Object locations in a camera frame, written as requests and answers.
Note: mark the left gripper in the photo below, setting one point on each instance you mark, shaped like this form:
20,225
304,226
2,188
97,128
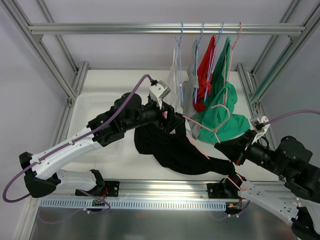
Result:
166,116

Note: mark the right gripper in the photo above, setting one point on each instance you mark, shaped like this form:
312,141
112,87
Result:
242,146

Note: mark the white tank top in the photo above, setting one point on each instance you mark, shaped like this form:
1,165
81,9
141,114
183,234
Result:
175,85

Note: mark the pink wire hanger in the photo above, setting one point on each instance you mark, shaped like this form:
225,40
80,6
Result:
215,130

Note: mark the black tank top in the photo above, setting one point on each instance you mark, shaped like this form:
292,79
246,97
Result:
176,152

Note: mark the blue wire hanger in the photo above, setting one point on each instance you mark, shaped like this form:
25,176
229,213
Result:
178,42

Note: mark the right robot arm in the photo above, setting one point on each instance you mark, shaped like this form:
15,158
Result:
290,162

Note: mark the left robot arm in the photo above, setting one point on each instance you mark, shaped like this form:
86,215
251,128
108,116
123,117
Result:
45,173

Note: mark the green tank top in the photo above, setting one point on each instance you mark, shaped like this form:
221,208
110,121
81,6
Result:
211,118

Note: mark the grey tank top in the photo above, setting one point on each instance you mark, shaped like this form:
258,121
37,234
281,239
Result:
190,86

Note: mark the red tank top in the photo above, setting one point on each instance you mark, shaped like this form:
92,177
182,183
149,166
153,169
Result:
202,77

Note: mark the blue hanger with grey top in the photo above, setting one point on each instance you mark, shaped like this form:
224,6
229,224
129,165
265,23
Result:
195,71

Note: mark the blue hanger with red top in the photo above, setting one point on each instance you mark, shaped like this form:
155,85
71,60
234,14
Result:
211,61

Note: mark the pink hanger with green top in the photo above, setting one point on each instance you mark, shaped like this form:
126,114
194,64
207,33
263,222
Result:
225,96

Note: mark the white perforated plastic basket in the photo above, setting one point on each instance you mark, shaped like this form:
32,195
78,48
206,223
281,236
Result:
87,107

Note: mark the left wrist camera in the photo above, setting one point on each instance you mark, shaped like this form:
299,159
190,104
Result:
158,91

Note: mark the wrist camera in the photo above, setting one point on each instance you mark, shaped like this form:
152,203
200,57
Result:
260,124
158,91

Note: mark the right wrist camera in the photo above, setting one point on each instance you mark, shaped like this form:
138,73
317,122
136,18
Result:
260,124

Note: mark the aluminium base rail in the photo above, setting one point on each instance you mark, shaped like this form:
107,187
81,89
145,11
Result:
188,189

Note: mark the aluminium frame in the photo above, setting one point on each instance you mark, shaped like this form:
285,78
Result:
34,32

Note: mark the slotted cable duct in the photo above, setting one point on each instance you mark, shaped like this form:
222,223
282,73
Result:
134,204

